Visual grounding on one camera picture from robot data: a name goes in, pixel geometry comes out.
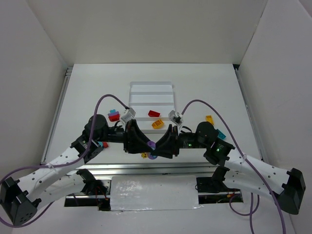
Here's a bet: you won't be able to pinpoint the small yellow lego cube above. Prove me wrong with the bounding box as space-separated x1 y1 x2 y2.
141 153 149 158

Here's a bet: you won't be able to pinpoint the purple flower lego brick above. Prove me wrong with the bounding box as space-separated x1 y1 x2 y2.
147 141 157 160

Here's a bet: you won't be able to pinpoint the yellow rounded lego brick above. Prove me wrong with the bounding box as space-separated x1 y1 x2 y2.
152 119 164 129

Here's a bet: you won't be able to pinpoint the red curved lego brick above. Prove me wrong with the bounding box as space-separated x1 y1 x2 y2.
148 110 161 117

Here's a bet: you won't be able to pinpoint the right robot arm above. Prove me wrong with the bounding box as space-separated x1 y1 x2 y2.
148 122 306 215

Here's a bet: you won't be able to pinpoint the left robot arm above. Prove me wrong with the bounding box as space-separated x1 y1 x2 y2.
0 115 156 228

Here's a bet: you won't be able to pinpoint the red lego brick in stack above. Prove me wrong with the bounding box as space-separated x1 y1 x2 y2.
108 114 120 122

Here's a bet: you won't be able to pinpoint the yellow flat lego plate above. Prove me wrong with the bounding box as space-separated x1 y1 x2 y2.
205 115 215 125

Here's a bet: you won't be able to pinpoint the white divided sorting tray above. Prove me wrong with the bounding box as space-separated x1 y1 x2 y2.
128 81 175 134

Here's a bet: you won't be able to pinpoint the silver foil cover plate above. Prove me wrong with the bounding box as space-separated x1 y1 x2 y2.
110 175 200 211

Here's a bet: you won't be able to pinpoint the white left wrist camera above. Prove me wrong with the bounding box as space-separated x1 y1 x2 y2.
119 108 136 125

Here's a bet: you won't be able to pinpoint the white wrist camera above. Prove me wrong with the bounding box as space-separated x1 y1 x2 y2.
168 110 183 131
119 108 136 125

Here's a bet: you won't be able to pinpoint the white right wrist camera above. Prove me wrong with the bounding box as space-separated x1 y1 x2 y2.
168 110 183 131

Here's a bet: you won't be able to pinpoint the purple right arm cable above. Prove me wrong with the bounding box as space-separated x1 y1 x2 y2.
181 99 287 234

